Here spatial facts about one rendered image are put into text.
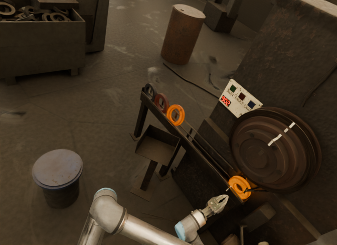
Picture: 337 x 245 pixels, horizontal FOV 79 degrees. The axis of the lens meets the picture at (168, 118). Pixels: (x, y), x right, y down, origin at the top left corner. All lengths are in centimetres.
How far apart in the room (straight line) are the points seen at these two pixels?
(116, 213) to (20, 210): 117
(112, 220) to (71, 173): 72
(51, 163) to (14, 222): 54
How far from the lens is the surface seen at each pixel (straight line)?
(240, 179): 146
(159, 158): 155
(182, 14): 370
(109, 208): 102
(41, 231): 197
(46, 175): 166
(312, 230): 152
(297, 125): 113
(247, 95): 137
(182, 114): 172
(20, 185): 216
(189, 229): 128
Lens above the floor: 184
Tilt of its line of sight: 42 degrees down
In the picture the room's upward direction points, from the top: 21 degrees clockwise
